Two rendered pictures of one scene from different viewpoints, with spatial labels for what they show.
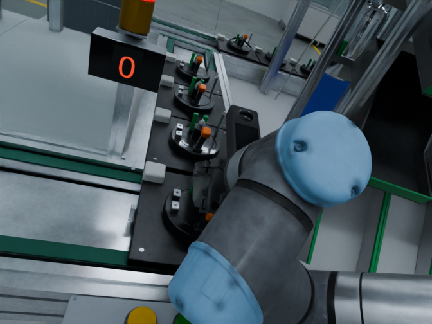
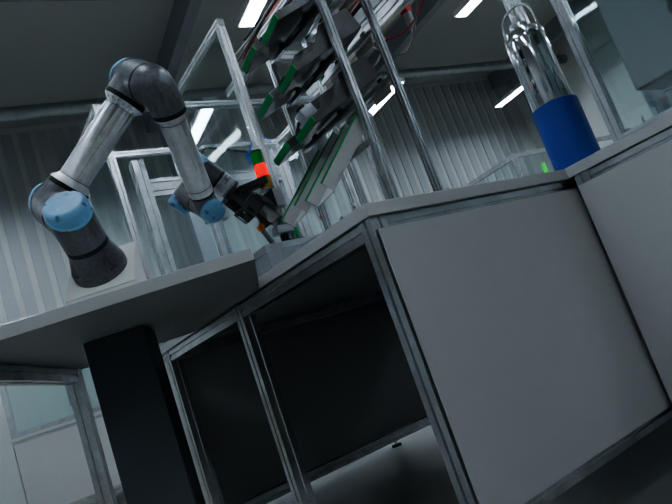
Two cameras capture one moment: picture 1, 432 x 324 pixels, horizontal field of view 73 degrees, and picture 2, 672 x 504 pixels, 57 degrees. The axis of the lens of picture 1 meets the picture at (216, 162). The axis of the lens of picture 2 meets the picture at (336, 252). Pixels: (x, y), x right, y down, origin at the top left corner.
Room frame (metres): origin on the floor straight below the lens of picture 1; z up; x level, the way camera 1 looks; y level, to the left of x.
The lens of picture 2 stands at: (-0.07, -1.99, 0.56)
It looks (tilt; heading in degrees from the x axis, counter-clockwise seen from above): 10 degrees up; 72
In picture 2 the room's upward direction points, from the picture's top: 20 degrees counter-clockwise
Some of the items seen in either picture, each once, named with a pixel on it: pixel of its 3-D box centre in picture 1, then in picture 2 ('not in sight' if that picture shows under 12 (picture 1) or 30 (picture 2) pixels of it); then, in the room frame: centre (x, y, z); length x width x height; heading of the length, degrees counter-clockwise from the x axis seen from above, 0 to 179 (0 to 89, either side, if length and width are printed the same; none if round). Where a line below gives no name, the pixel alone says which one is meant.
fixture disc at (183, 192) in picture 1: (197, 211); not in sight; (0.43, -0.01, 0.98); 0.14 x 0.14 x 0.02
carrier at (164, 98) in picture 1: (197, 91); not in sight; (0.91, 0.15, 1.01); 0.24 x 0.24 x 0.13; 18
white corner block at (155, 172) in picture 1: (153, 175); not in sight; (0.50, 0.12, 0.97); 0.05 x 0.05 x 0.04; 18
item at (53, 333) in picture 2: not in sight; (136, 325); (-0.09, -0.19, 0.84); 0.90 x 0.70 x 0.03; 81
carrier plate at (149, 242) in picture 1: (195, 218); not in sight; (0.43, -0.01, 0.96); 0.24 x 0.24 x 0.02; 18
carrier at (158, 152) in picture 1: (198, 131); not in sight; (0.68, 0.07, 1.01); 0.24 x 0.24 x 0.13; 18
